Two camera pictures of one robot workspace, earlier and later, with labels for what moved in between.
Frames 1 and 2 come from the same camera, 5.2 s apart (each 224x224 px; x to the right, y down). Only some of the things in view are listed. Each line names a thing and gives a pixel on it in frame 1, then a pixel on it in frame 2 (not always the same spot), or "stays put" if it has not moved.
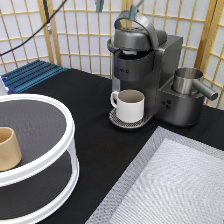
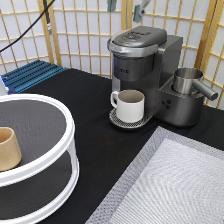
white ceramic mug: x=130 y=105 stays put
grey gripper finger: x=133 y=8 -> x=139 y=10
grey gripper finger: x=99 y=5 -> x=111 y=5
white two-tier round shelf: x=47 y=177 stays put
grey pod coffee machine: x=146 y=61 stays put
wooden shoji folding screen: x=79 y=34 stays put
